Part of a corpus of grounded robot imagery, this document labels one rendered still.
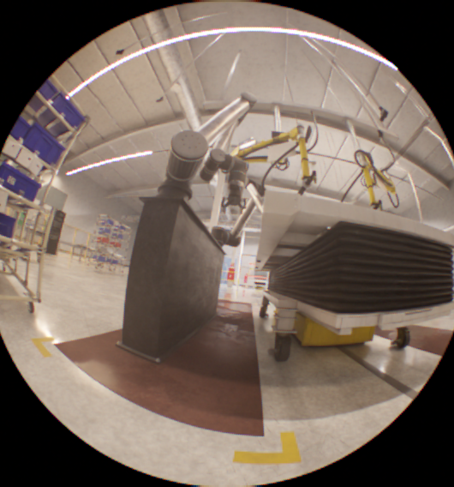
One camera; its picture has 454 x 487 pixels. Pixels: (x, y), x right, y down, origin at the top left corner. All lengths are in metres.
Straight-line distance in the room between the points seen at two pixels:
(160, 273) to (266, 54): 9.99
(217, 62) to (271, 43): 2.91
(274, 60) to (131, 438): 10.63
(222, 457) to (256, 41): 10.44
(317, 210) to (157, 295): 0.82
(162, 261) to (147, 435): 0.78
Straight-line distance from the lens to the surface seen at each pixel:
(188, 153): 0.88
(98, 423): 0.67
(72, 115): 1.85
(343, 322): 0.67
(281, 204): 0.62
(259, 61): 10.27
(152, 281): 0.94
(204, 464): 0.58
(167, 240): 0.93
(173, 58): 8.11
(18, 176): 1.40
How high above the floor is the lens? 0.51
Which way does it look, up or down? 12 degrees up
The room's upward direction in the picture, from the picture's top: 8 degrees clockwise
